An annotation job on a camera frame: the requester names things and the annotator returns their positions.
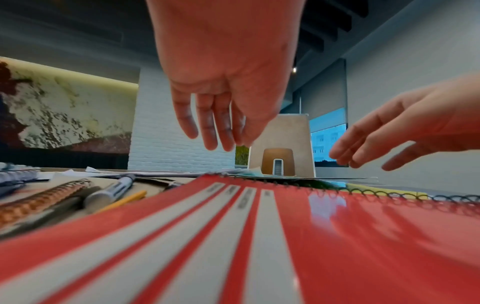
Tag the large abstract wall painting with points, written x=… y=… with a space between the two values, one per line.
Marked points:
x=67 y=112

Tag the yellow notebook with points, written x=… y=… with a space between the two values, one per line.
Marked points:
x=375 y=188

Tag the person's right hand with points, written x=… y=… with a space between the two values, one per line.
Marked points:
x=431 y=118

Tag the bunch of yellow pencils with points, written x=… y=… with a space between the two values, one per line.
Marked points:
x=127 y=199

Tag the dark sofa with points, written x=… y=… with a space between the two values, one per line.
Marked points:
x=56 y=158

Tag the grey roller blind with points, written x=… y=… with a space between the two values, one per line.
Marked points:
x=322 y=89

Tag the pink spiral notebook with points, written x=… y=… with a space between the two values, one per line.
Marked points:
x=262 y=252

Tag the blue spiral notebook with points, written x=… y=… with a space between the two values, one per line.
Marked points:
x=15 y=175

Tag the green foliage wall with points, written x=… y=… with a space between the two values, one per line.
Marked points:
x=243 y=154

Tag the brown metal-framed board panel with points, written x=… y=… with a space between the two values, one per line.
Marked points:
x=281 y=130

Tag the black white marker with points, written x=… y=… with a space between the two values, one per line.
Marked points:
x=108 y=193

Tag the brown wooden chair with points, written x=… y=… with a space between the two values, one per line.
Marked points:
x=270 y=157

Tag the window with building view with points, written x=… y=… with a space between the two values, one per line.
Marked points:
x=326 y=139

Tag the person's left hand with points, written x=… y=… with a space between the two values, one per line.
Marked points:
x=225 y=59

